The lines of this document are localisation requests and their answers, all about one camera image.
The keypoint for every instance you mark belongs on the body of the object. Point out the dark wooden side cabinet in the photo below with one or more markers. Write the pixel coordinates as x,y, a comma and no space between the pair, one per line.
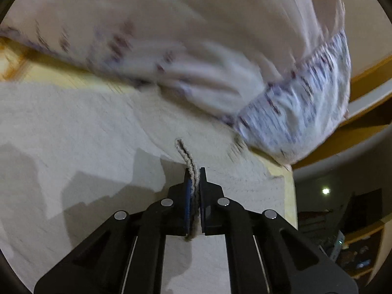
350,235

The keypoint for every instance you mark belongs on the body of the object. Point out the yellow floral bed sheet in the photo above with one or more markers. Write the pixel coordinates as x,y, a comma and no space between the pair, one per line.
24,65

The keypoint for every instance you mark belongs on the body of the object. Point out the floral pink blue pillow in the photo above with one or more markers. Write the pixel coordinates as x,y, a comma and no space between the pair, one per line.
276,71

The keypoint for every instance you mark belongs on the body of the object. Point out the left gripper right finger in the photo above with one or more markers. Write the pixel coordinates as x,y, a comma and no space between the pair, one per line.
265,253

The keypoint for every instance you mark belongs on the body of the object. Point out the wooden wall shelf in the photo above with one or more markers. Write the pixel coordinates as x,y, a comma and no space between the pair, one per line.
371,89

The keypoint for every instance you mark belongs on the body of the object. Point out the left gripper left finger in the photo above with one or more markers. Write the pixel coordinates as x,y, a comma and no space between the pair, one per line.
125,254

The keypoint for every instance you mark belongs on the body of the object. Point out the grey cable knit sweater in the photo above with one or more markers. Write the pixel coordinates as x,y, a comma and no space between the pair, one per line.
71,158

